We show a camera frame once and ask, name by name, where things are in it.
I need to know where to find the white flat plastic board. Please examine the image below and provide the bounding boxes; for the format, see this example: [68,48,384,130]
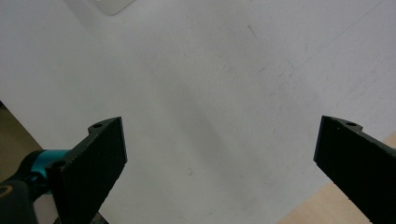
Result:
[64,0,136,17]

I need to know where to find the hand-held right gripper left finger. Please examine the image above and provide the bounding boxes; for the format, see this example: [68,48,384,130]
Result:
[46,117,128,224]

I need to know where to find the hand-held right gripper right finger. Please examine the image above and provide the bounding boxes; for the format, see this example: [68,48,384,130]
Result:
[313,115,396,224]

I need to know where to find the black and teal clamp mount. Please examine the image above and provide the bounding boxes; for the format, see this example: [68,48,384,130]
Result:
[0,148,70,224]

